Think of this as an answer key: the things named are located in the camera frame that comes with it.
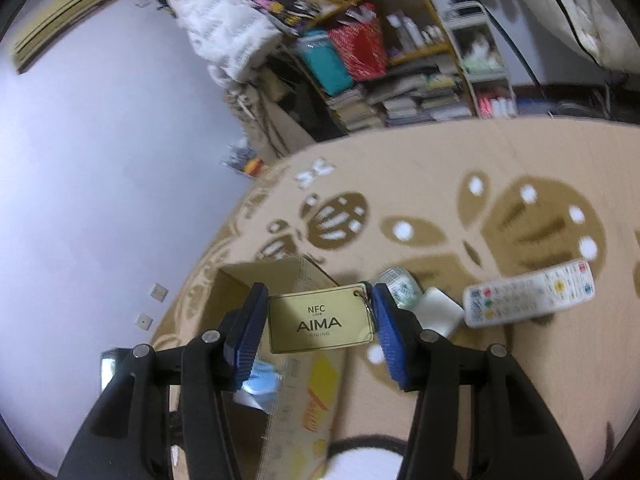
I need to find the white remote control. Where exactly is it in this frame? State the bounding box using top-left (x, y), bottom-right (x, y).
top-left (462, 258), bottom-right (597, 328)

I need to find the white quilted cover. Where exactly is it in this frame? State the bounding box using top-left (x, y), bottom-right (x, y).
top-left (530, 0), bottom-right (640, 71)

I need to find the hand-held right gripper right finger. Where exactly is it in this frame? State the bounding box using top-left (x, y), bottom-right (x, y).
top-left (370, 282), bottom-right (586, 480)

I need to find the clear jar with green label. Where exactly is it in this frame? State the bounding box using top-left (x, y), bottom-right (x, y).
top-left (376, 266), bottom-right (426, 309)

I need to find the wooden bookshelf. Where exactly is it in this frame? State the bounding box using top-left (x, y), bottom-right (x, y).
top-left (280, 0), bottom-right (481, 133)

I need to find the light blue packet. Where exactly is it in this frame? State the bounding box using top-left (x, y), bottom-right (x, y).
top-left (242, 360), bottom-right (283, 397)

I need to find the beige wall air conditioner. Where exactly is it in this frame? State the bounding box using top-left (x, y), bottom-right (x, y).
top-left (12, 0), bottom-right (123, 73)

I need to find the small white box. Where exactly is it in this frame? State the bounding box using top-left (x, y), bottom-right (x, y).
top-left (415, 287), bottom-right (465, 338)

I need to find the beige flower-print blanket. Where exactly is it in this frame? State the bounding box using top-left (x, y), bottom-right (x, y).
top-left (150, 117), bottom-right (640, 480)

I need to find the teal bag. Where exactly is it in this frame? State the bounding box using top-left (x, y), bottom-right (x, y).
top-left (295, 30), bottom-right (353, 96)

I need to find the white puffer jacket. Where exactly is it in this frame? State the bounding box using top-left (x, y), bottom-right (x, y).
top-left (155, 0), bottom-right (283, 83)

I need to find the stack of books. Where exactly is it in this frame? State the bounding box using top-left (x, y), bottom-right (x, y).
top-left (325, 72), bottom-right (476, 133)

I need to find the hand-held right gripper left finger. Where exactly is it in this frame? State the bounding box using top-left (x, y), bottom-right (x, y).
top-left (57, 281), bottom-right (270, 480)

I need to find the gold key tag card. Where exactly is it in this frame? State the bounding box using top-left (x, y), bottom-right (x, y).
top-left (266, 284), bottom-right (377, 354)

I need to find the cardboard box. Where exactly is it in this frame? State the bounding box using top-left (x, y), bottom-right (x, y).
top-left (200, 255), bottom-right (348, 480)

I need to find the colourful printed bag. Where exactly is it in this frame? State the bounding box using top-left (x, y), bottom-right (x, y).
top-left (222, 142), bottom-right (266, 178)

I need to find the brown cardboard sheet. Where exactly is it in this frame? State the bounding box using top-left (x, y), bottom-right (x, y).
top-left (255, 80), bottom-right (348, 158)

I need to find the white rolling cart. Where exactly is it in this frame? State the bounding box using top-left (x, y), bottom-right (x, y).
top-left (442, 2), bottom-right (518, 120)

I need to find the red patterned bag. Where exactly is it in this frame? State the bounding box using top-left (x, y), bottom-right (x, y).
top-left (327, 17), bottom-right (391, 81)

